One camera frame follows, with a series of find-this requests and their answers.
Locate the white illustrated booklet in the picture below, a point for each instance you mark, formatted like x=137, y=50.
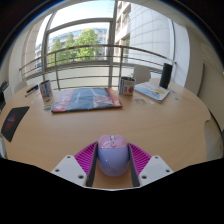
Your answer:
x=151, y=90

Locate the blue pen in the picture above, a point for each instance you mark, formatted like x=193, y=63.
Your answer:
x=30, y=92

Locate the printed white mug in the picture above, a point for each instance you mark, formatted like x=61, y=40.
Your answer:
x=45, y=90
x=127, y=86

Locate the pink and lilac computer mouse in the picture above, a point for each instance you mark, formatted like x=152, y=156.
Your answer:
x=113, y=156

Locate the green tree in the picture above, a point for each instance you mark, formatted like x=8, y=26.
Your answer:
x=83, y=45

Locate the grey metal railing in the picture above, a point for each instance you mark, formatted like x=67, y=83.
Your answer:
x=110, y=61

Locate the black mouse pad, red-blue print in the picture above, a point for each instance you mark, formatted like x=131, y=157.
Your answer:
x=13, y=121

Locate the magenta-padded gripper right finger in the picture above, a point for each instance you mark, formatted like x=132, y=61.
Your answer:
x=155, y=168

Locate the small green card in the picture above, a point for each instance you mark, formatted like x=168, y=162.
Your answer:
x=47, y=107

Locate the large red and blue magazine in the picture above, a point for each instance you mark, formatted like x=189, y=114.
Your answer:
x=85, y=99

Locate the tall black speaker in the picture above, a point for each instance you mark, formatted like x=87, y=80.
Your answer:
x=165, y=75

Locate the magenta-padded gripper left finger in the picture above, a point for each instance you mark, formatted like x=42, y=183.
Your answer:
x=68, y=168

